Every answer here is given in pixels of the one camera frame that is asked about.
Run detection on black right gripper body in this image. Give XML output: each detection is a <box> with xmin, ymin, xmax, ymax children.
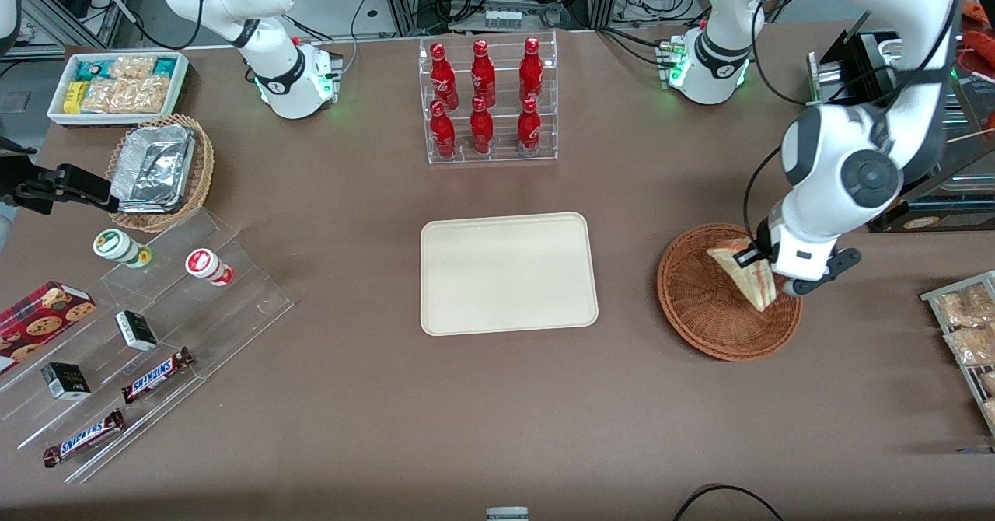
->
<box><xmin>0</xmin><ymin>138</ymin><xmax>59</xmax><ymax>205</ymax></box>

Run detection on triangular sandwich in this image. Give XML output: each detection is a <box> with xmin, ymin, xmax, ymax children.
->
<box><xmin>706</xmin><ymin>243</ymin><xmax>777</xmax><ymax>312</ymax></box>

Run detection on round brown wicker basket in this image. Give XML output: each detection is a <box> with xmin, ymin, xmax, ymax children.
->
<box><xmin>657</xmin><ymin>224</ymin><xmax>803</xmax><ymax>362</ymax></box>

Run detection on oval light wicker basket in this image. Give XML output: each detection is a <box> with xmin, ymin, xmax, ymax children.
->
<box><xmin>105</xmin><ymin>113</ymin><xmax>215</xmax><ymax>234</ymax></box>

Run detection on tray of packaged snacks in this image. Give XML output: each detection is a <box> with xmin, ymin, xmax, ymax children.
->
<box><xmin>920</xmin><ymin>270</ymin><xmax>995</xmax><ymax>438</ymax></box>

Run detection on beige plastic tray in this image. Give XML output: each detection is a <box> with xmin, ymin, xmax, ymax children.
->
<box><xmin>421</xmin><ymin>212</ymin><xmax>599</xmax><ymax>337</ymax></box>

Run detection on white snack bin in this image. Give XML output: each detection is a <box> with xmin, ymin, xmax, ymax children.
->
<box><xmin>47</xmin><ymin>51</ymin><xmax>191</xmax><ymax>129</ymax></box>

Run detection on green lid yogurt cup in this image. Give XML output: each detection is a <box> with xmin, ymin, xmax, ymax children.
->
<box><xmin>93</xmin><ymin>229</ymin><xmax>153</xmax><ymax>269</ymax></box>

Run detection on stacked foil containers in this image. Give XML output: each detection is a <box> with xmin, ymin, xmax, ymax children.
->
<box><xmin>110</xmin><ymin>124</ymin><xmax>197</xmax><ymax>215</ymax></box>

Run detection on large clear cracker pack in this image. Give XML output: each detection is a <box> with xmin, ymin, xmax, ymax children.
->
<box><xmin>80</xmin><ymin>76</ymin><xmax>172</xmax><ymax>115</ymax></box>

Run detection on red tartan cookie box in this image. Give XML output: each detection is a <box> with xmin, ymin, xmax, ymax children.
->
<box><xmin>0</xmin><ymin>281</ymin><xmax>98</xmax><ymax>376</ymax></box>

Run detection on small clear cracker pack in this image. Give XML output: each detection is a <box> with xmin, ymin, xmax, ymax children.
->
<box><xmin>109</xmin><ymin>56</ymin><xmax>159</xmax><ymax>80</ymax></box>

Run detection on red lid yogurt cup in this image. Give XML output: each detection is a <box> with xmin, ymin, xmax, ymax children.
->
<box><xmin>185</xmin><ymin>248</ymin><xmax>235</xmax><ymax>287</ymax></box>

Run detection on small black box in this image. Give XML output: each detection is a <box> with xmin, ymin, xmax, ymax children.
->
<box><xmin>40</xmin><ymin>362</ymin><xmax>93</xmax><ymax>401</ymax></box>
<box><xmin>115</xmin><ymin>310</ymin><xmax>159</xmax><ymax>352</ymax></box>

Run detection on clear acrylic stepped display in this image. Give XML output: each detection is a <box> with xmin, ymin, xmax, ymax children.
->
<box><xmin>0</xmin><ymin>208</ymin><xmax>296</xmax><ymax>484</ymax></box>

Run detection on black food warmer machine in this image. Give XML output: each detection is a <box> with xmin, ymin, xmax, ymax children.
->
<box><xmin>807</xmin><ymin>30</ymin><xmax>995</xmax><ymax>234</ymax></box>

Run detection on Snickers chocolate bar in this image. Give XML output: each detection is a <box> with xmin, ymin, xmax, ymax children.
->
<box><xmin>120</xmin><ymin>347</ymin><xmax>195</xmax><ymax>405</ymax></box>
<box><xmin>43</xmin><ymin>408</ymin><xmax>126</xmax><ymax>469</ymax></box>

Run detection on red cola bottle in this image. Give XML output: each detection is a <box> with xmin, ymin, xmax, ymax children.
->
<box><xmin>517</xmin><ymin>96</ymin><xmax>542</xmax><ymax>156</ymax></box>
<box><xmin>430</xmin><ymin>42</ymin><xmax>459</xmax><ymax>111</ymax></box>
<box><xmin>430</xmin><ymin>100</ymin><xmax>457</xmax><ymax>159</ymax></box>
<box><xmin>519</xmin><ymin>37</ymin><xmax>544</xmax><ymax>106</ymax></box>
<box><xmin>471</xmin><ymin>39</ymin><xmax>497</xmax><ymax>108</ymax></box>
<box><xmin>470</xmin><ymin>96</ymin><xmax>494</xmax><ymax>156</ymax></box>

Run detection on clear acrylic bottle rack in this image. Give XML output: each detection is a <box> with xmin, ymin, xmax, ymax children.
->
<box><xmin>418</xmin><ymin>31</ymin><xmax>559</xmax><ymax>166</ymax></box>

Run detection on glass display case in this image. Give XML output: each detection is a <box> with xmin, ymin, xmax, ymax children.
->
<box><xmin>952</xmin><ymin>0</ymin><xmax>995</xmax><ymax>145</ymax></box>

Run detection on black cable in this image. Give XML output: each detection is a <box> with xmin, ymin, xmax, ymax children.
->
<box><xmin>672</xmin><ymin>484</ymin><xmax>786</xmax><ymax>521</ymax></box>

